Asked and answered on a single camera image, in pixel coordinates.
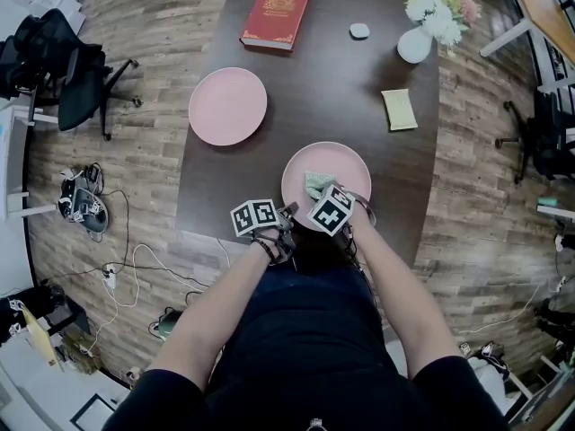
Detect yellow board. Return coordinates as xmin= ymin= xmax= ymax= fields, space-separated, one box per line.
xmin=20 ymin=305 xmax=64 ymax=372

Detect pink plate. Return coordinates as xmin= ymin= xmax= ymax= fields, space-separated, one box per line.
xmin=188 ymin=66 xmax=269 ymax=147
xmin=280 ymin=140 xmax=373 ymax=233

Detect person's black clothing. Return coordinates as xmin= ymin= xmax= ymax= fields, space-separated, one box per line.
xmin=102 ymin=258 xmax=511 ymax=431

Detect wooden desk white legs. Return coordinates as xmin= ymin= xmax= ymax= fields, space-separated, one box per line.
xmin=462 ymin=0 xmax=575 ymax=66

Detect person's right forearm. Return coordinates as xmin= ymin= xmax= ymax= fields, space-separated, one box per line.
xmin=352 ymin=215 xmax=464 ymax=381

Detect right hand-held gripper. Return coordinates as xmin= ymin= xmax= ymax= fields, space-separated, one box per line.
xmin=306 ymin=180 xmax=377 ymax=237

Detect person's left forearm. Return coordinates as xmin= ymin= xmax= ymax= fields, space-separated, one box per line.
xmin=152 ymin=240 xmax=275 ymax=392

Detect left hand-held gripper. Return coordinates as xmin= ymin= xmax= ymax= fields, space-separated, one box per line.
xmin=230 ymin=198 xmax=300 ymax=267

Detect red hardcover book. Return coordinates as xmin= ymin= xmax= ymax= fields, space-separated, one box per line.
xmin=239 ymin=0 xmax=311 ymax=53

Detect grey domed backpack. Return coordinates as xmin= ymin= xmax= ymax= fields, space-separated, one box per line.
xmin=57 ymin=171 xmax=111 ymax=233

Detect green patterned sponge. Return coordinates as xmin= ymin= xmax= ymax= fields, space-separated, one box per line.
xmin=304 ymin=170 xmax=337 ymax=201

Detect white ceramic vase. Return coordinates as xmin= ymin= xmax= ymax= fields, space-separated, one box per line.
xmin=396 ymin=24 xmax=435 ymax=65

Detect white vase with flowers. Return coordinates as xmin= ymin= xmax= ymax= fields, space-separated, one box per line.
xmin=398 ymin=0 xmax=482 ymax=57

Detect yellow green sponge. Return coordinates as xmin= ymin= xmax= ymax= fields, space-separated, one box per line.
xmin=380 ymin=88 xmax=419 ymax=132

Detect black bracelet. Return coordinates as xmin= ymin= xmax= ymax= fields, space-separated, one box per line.
xmin=251 ymin=235 xmax=279 ymax=264

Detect black office chair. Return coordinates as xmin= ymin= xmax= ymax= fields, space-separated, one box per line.
xmin=0 ymin=8 xmax=143 ymax=142
xmin=494 ymin=92 xmax=575 ymax=184

